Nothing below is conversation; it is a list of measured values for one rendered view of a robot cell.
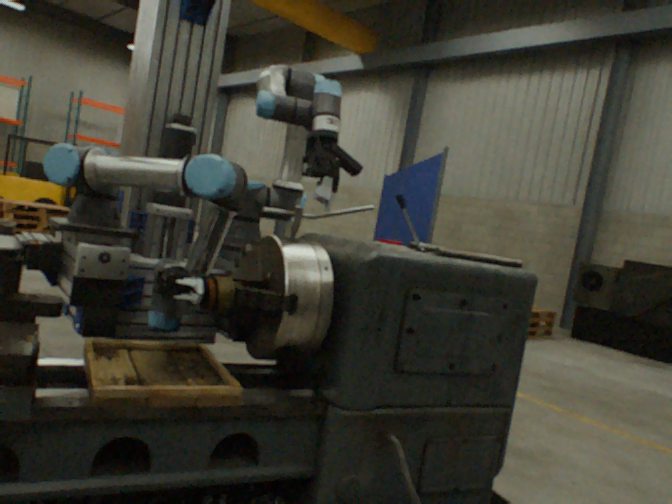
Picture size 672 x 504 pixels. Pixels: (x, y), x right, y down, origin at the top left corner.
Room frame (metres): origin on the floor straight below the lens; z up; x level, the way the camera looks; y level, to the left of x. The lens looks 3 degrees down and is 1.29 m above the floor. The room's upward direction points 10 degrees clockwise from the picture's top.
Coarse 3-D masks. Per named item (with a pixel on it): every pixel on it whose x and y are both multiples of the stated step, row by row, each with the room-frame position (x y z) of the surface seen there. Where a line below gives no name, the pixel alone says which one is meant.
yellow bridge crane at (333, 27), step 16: (256, 0) 12.69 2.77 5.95; (272, 0) 12.77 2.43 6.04; (288, 0) 13.06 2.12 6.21; (304, 0) 13.38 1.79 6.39; (288, 16) 13.34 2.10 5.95; (304, 16) 13.43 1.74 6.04; (320, 16) 13.76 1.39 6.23; (336, 16) 14.10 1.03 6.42; (320, 32) 14.06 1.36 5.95; (336, 32) 14.16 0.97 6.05; (352, 32) 14.53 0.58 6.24; (368, 32) 14.92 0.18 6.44; (352, 48) 14.88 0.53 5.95; (368, 48) 14.99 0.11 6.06
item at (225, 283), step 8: (208, 280) 1.28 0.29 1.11; (216, 280) 1.29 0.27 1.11; (224, 280) 1.30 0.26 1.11; (232, 280) 1.30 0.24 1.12; (208, 288) 1.27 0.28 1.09; (216, 288) 1.28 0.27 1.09; (224, 288) 1.28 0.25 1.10; (232, 288) 1.29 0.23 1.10; (208, 296) 1.26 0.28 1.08; (216, 296) 1.27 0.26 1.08; (224, 296) 1.28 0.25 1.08; (232, 296) 1.28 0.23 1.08; (200, 304) 1.30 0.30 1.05; (208, 304) 1.27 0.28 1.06; (216, 304) 1.28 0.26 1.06; (224, 304) 1.28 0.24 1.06; (232, 304) 1.29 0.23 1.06
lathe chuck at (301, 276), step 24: (264, 240) 1.40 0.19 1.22; (288, 240) 1.34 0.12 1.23; (264, 264) 1.37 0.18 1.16; (288, 264) 1.26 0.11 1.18; (312, 264) 1.30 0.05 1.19; (288, 288) 1.23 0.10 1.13; (312, 288) 1.27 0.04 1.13; (264, 312) 1.33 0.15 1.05; (312, 312) 1.26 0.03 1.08; (264, 336) 1.30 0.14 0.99; (288, 336) 1.25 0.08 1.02; (312, 336) 1.28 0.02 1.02; (288, 360) 1.35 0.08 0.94
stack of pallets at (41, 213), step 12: (0, 204) 9.10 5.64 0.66; (12, 204) 8.90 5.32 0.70; (24, 204) 9.07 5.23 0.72; (36, 204) 9.64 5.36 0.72; (0, 216) 9.10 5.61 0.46; (12, 216) 8.90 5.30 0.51; (24, 216) 9.73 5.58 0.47; (48, 216) 9.39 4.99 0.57; (60, 216) 9.57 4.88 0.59; (24, 228) 9.15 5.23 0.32; (36, 228) 9.29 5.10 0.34; (48, 228) 9.82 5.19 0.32
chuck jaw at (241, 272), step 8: (248, 248) 1.40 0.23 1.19; (256, 248) 1.41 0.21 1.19; (248, 256) 1.38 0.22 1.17; (256, 256) 1.40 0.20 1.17; (240, 264) 1.36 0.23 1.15; (248, 264) 1.37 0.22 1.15; (256, 264) 1.38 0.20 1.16; (232, 272) 1.34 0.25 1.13; (240, 272) 1.35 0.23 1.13; (248, 272) 1.36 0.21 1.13; (256, 272) 1.37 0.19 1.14; (240, 280) 1.34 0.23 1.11; (248, 280) 1.35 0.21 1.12; (256, 280) 1.36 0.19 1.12; (264, 280) 1.37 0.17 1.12; (264, 288) 1.41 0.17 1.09
